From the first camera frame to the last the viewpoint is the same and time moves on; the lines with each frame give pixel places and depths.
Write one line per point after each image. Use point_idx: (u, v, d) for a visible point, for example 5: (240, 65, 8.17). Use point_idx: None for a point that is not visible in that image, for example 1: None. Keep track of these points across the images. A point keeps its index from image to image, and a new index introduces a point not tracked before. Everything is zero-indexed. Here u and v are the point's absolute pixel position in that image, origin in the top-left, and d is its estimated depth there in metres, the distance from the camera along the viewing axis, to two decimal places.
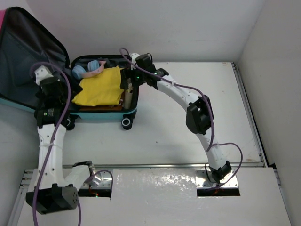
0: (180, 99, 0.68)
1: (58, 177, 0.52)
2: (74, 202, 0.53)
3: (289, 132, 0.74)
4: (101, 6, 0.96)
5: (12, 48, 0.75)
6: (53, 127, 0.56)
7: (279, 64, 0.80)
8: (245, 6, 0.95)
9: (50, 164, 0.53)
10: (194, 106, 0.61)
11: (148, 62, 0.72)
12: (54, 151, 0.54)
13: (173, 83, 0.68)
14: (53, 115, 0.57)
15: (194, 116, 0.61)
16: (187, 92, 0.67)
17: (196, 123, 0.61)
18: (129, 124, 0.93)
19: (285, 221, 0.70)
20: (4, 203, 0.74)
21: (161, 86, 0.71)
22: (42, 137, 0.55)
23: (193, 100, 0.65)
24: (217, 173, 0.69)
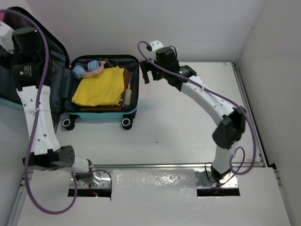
0: (210, 108, 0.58)
1: (51, 140, 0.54)
2: (71, 158, 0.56)
3: (289, 132, 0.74)
4: (101, 6, 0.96)
5: None
6: (35, 89, 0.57)
7: (280, 64, 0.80)
8: (245, 6, 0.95)
9: (41, 130, 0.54)
10: (228, 119, 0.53)
11: (172, 58, 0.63)
12: (42, 116, 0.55)
13: (203, 87, 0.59)
14: (32, 75, 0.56)
15: (226, 132, 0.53)
16: (219, 101, 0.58)
17: (227, 138, 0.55)
18: (129, 124, 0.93)
19: (285, 221, 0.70)
20: (4, 203, 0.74)
21: (187, 88, 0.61)
22: (26, 102, 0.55)
23: (228, 112, 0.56)
24: (217, 173, 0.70)
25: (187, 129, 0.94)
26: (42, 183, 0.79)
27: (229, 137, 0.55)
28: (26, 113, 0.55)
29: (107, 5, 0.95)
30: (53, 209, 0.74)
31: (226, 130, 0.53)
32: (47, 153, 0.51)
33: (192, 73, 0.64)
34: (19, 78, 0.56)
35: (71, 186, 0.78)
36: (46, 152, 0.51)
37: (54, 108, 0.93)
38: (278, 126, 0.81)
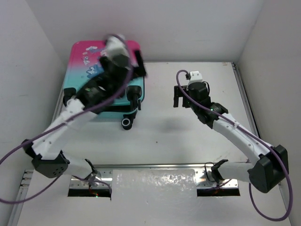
0: (246, 149, 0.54)
1: (51, 150, 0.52)
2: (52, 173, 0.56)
3: (289, 133, 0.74)
4: (101, 7, 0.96)
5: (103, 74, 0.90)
6: (80, 107, 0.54)
7: (280, 63, 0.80)
8: (245, 6, 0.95)
9: (53, 138, 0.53)
10: (266, 160, 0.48)
11: (201, 94, 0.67)
12: (63, 128, 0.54)
13: (236, 124, 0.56)
14: (93, 96, 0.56)
15: (266, 174, 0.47)
16: (255, 140, 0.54)
17: (267, 181, 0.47)
18: (129, 124, 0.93)
19: (285, 221, 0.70)
20: (5, 203, 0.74)
21: (218, 125, 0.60)
22: (66, 109, 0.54)
23: (265, 152, 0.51)
24: (218, 173, 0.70)
25: (187, 129, 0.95)
26: (42, 183, 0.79)
27: (270, 181, 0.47)
28: (62, 113, 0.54)
29: (107, 6, 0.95)
30: (53, 209, 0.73)
31: (265, 173, 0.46)
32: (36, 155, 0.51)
33: (223, 110, 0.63)
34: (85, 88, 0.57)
35: (71, 186, 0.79)
36: (35, 154, 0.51)
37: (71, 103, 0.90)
38: (278, 127, 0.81)
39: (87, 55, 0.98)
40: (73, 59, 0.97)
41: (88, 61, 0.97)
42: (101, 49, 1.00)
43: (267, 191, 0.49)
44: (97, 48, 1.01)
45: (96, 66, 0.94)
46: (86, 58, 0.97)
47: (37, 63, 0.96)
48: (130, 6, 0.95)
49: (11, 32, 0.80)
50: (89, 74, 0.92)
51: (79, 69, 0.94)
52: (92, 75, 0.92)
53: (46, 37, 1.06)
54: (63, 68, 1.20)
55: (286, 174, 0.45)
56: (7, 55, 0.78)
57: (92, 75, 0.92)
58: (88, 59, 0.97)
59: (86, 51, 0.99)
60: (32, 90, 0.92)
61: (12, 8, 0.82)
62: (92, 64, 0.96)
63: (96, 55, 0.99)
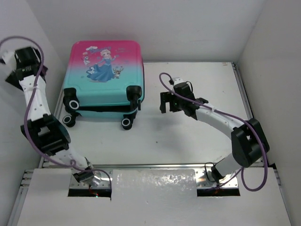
0: (223, 126, 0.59)
1: (47, 109, 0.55)
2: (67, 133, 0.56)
3: (289, 132, 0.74)
4: (101, 7, 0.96)
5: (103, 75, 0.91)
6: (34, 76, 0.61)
7: (280, 63, 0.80)
8: (245, 6, 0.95)
9: (38, 102, 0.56)
10: (239, 131, 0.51)
11: (186, 91, 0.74)
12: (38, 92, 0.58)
13: (213, 108, 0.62)
14: (31, 68, 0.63)
15: (242, 145, 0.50)
16: (230, 117, 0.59)
17: (245, 151, 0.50)
18: (129, 124, 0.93)
19: (285, 221, 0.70)
20: (5, 204, 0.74)
21: (200, 113, 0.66)
22: (25, 86, 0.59)
23: (238, 124, 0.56)
24: (218, 173, 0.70)
25: (187, 129, 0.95)
26: (42, 183, 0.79)
27: (249, 153, 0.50)
28: (26, 94, 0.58)
29: (107, 6, 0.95)
30: (53, 209, 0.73)
31: (240, 142, 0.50)
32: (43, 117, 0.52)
33: (204, 100, 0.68)
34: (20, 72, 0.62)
35: (71, 186, 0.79)
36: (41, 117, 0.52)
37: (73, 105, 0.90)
38: (278, 127, 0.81)
39: (87, 55, 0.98)
40: (72, 59, 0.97)
41: (88, 61, 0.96)
42: (101, 49, 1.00)
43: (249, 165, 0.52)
44: (97, 48, 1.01)
45: (97, 66, 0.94)
46: (86, 59, 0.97)
47: None
48: (130, 5, 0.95)
49: (11, 32, 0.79)
50: (89, 74, 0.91)
51: (79, 69, 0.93)
52: (92, 75, 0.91)
53: (46, 37, 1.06)
54: (63, 68, 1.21)
55: (261, 145, 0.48)
56: None
57: (92, 75, 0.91)
58: (88, 59, 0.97)
59: (86, 51, 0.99)
60: None
61: (12, 8, 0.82)
62: (92, 64, 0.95)
63: (96, 55, 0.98)
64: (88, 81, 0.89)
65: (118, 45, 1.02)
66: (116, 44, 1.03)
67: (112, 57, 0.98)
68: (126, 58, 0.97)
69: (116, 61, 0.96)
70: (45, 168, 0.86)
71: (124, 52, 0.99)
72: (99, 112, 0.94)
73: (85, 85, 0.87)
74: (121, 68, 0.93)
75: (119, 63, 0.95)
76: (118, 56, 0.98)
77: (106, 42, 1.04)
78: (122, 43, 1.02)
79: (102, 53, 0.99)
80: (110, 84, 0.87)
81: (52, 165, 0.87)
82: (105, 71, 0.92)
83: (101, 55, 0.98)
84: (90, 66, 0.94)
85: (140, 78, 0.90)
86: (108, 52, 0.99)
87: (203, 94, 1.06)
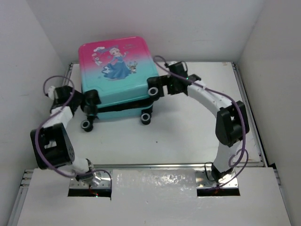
0: (211, 105, 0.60)
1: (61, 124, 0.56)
2: (71, 154, 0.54)
3: (289, 132, 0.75)
4: (101, 7, 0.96)
5: (120, 72, 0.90)
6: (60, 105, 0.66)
7: (280, 63, 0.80)
8: (245, 7, 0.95)
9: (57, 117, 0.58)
10: (225, 111, 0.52)
11: (180, 68, 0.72)
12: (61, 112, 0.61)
13: (204, 87, 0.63)
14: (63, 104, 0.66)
15: (225, 125, 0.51)
16: (219, 97, 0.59)
17: (227, 132, 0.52)
18: (148, 118, 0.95)
19: (285, 221, 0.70)
20: (5, 204, 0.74)
21: (191, 90, 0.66)
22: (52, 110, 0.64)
23: (226, 105, 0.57)
24: (218, 171, 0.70)
25: (187, 129, 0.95)
26: (42, 183, 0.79)
27: (229, 132, 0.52)
28: (52, 110, 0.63)
29: (107, 6, 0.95)
30: (53, 209, 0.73)
31: (224, 121, 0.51)
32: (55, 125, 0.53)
33: (197, 78, 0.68)
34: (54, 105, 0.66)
35: (71, 186, 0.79)
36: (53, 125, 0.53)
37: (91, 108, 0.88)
38: (278, 126, 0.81)
39: (97, 56, 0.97)
40: (84, 62, 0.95)
41: (99, 61, 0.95)
42: (109, 48, 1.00)
43: (230, 143, 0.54)
44: (105, 48, 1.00)
45: (110, 65, 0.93)
46: (97, 60, 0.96)
47: (36, 63, 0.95)
48: (130, 6, 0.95)
49: (11, 32, 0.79)
50: (105, 74, 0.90)
51: (92, 71, 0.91)
52: (109, 74, 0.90)
53: (46, 37, 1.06)
54: (62, 68, 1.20)
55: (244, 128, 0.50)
56: (8, 55, 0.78)
57: (109, 74, 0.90)
58: (99, 59, 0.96)
59: (95, 52, 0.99)
60: (32, 90, 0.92)
61: (13, 8, 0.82)
62: (105, 63, 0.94)
63: (106, 54, 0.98)
64: (107, 80, 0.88)
65: (125, 42, 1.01)
66: (122, 41, 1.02)
67: (122, 54, 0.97)
68: (137, 53, 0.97)
69: (127, 57, 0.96)
70: None
71: (132, 48, 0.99)
72: (117, 111, 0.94)
73: (105, 85, 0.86)
74: (134, 62, 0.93)
75: (131, 59, 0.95)
76: (128, 53, 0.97)
77: (112, 40, 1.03)
78: (128, 39, 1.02)
79: (112, 52, 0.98)
80: (129, 80, 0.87)
81: None
82: (119, 68, 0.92)
83: (111, 54, 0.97)
84: (103, 65, 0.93)
85: (155, 68, 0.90)
86: (117, 50, 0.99)
87: None
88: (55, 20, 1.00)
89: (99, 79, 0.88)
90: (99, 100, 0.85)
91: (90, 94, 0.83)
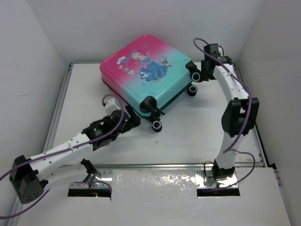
0: (228, 92, 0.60)
1: (47, 169, 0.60)
2: (26, 198, 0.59)
3: (288, 132, 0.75)
4: (101, 7, 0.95)
5: (159, 71, 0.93)
6: (86, 138, 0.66)
7: (280, 64, 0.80)
8: (244, 6, 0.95)
9: (55, 157, 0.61)
10: (238, 102, 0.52)
11: (215, 49, 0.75)
12: (67, 153, 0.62)
13: (230, 72, 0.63)
14: (97, 135, 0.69)
15: (232, 115, 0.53)
16: (239, 88, 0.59)
17: (231, 122, 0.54)
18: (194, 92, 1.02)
19: (285, 221, 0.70)
20: (5, 204, 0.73)
21: (217, 71, 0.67)
22: (73, 140, 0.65)
23: (241, 97, 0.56)
24: (217, 168, 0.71)
25: (187, 129, 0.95)
26: None
27: (233, 122, 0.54)
28: (73, 138, 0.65)
29: (107, 6, 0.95)
30: (53, 210, 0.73)
31: (232, 110, 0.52)
32: (35, 171, 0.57)
33: (228, 62, 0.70)
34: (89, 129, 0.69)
35: (71, 186, 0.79)
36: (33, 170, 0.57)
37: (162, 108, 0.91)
38: (278, 126, 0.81)
39: (124, 66, 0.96)
40: (118, 78, 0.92)
41: (131, 70, 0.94)
42: (130, 55, 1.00)
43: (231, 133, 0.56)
44: (125, 57, 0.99)
45: (143, 69, 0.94)
46: (128, 69, 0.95)
47: (36, 63, 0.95)
48: (130, 6, 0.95)
49: (11, 32, 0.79)
50: (146, 78, 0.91)
51: (132, 81, 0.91)
52: (149, 77, 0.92)
53: (46, 37, 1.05)
54: (62, 68, 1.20)
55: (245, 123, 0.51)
56: (8, 55, 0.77)
57: (149, 77, 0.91)
58: (129, 68, 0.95)
59: (120, 65, 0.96)
60: (32, 90, 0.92)
61: (13, 9, 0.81)
62: (138, 69, 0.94)
63: (132, 61, 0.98)
64: (152, 84, 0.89)
65: (139, 44, 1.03)
66: (136, 43, 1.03)
67: (146, 55, 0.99)
68: (158, 49, 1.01)
69: (154, 56, 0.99)
70: None
71: (151, 46, 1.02)
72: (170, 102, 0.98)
73: (154, 88, 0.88)
74: (163, 57, 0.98)
75: (158, 55, 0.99)
76: (151, 51, 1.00)
77: (127, 47, 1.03)
78: (141, 40, 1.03)
79: (135, 57, 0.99)
80: (170, 75, 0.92)
81: None
82: (154, 68, 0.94)
83: (136, 60, 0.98)
84: (138, 72, 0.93)
85: (183, 55, 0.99)
86: (138, 53, 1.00)
87: (204, 93, 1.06)
88: (55, 20, 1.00)
89: (143, 84, 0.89)
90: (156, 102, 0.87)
91: (152, 101, 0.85)
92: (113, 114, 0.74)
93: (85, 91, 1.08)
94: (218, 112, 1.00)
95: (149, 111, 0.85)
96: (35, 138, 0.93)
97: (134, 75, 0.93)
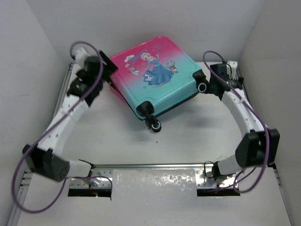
0: (242, 123, 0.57)
1: (58, 144, 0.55)
2: (59, 176, 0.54)
3: (289, 132, 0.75)
4: (101, 7, 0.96)
5: (163, 77, 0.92)
6: (76, 99, 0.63)
7: (280, 63, 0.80)
8: (245, 6, 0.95)
9: (58, 131, 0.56)
10: (256, 135, 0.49)
11: (223, 70, 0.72)
12: (67, 120, 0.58)
13: (243, 99, 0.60)
14: (83, 90, 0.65)
15: (249, 149, 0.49)
16: (254, 118, 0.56)
17: (248, 157, 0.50)
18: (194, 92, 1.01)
19: (285, 221, 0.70)
20: (5, 203, 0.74)
21: (227, 97, 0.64)
22: (64, 105, 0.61)
23: (257, 128, 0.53)
24: (218, 168, 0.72)
25: (187, 129, 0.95)
26: (42, 182, 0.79)
27: (251, 157, 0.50)
28: (62, 106, 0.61)
29: (107, 6, 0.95)
30: (53, 209, 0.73)
31: (249, 144, 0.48)
32: (47, 149, 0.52)
33: (238, 86, 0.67)
34: (72, 88, 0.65)
35: (71, 186, 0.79)
36: (46, 149, 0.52)
37: (158, 114, 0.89)
38: (278, 126, 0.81)
39: (130, 65, 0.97)
40: (121, 76, 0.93)
41: (137, 71, 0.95)
42: (139, 54, 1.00)
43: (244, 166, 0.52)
44: (134, 56, 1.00)
45: (149, 71, 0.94)
46: (133, 69, 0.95)
47: (37, 63, 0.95)
48: (130, 6, 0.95)
49: (11, 32, 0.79)
50: (149, 82, 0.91)
51: (135, 81, 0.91)
52: (152, 81, 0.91)
53: (46, 37, 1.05)
54: (62, 68, 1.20)
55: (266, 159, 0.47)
56: (8, 54, 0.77)
57: (152, 81, 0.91)
58: (135, 68, 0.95)
59: (127, 63, 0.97)
60: (32, 89, 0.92)
61: (13, 8, 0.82)
62: (143, 71, 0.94)
63: (140, 61, 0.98)
64: (154, 88, 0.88)
65: (152, 45, 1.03)
66: (148, 44, 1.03)
67: (155, 57, 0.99)
68: (168, 53, 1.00)
69: (162, 59, 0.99)
70: None
71: (162, 48, 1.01)
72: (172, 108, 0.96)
73: (154, 92, 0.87)
74: (171, 62, 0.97)
75: (167, 59, 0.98)
76: (161, 53, 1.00)
77: (138, 45, 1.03)
78: (154, 41, 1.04)
79: (144, 57, 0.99)
80: (175, 83, 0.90)
81: None
82: (160, 72, 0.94)
83: (144, 60, 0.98)
84: (143, 74, 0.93)
85: (194, 63, 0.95)
86: (147, 53, 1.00)
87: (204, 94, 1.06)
88: (55, 20, 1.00)
89: (145, 89, 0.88)
90: (154, 108, 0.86)
91: (148, 107, 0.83)
92: (87, 64, 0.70)
93: None
94: (218, 112, 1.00)
95: (144, 116, 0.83)
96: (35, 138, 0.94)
97: (137, 76, 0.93)
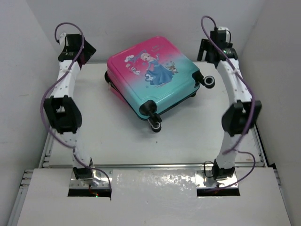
0: (231, 91, 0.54)
1: (70, 92, 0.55)
2: (76, 121, 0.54)
3: (289, 132, 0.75)
4: (101, 7, 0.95)
5: (164, 76, 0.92)
6: (70, 60, 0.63)
7: (280, 63, 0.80)
8: (245, 6, 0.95)
9: (65, 82, 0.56)
10: (241, 105, 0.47)
11: (222, 37, 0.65)
12: (69, 75, 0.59)
13: (236, 70, 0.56)
14: (73, 54, 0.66)
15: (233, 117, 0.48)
16: (243, 87, 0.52)
17: (231, 123, 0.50)
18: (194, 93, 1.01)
19: (286, 221, 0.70)
20: (5, 203, 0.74)
21: (221, 67, 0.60)
22: (62, 68, 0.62)
23: (244, 100, 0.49)
24: (218, 168, 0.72)
25: (187, 129, 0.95)
26: (42, 182, 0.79)
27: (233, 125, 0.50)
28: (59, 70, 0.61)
29: (107, 6, 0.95)
30: (53, 209, 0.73)
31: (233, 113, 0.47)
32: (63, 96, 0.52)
33: (234, 57, 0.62)
34: (62, 55, 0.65)
35: (71, 186, 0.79)
36: (62, 96, 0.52)
37: (160, 113, 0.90)
38: (278, 125, 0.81)
39: (131, 65, 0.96)
40: (122, 76, 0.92)
41: (138, 71, 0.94)
42: (138, 55, 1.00)
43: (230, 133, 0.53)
44: (134, 56, 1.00)
45: (150, 72, 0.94)
46: (134, 69, 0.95)
47: (36, 63, 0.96)
48: (130, 5, 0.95)
49: (11, 32, 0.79)
50: (150, 81, 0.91)
51: (137, 81, 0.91)
52: (154, 80, 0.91)
53: (46, 37, 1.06)
54: None
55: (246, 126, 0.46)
56: (9, 55, 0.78)
57: (154, 81, 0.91)
58: (135, 68, 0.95)
59: (127, 63, 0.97)
60: (32, 90, 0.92)
61: (12, 9, 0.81)
62: (144, 71, 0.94)
63: (139, 62, 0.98)
64: (155, 87, 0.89)
65: (151, 45, 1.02)
66: (146, 44, 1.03)
67: (155, 57, 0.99)
68: (167, 52, 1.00)
69: (162, 59, 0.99)
70: (45, 168, 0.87)
71: (161, 48, 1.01)
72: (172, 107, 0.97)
73: (156, 92, 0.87)
74: (171, 62, 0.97)
75: (167, 60, 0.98)
76: (160, 54, 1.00)
77: (138, 45, 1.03)
78: (152, 41, 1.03)
79: (143, 58, 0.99)
80: (176, 82, 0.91)
81: (52, 165, 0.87)
82: (161, 72, 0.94)
83: (144, 60, 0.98)
84: (144, 74, 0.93)
85: (192, 63, 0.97)
86: (147, 54, 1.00)
87: (204, 93, 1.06)
88: (55, 20, 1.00)
89: (146, 88, 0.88)
90: (156, 107, 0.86)
91: (152, 107, 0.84)
92: (68, 38, 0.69)
93: (84, 91, 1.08)
94: (218, 112, 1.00)
95: (148, 115, 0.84)
96: (35, 138, 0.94)
97: (138, 76, 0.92)
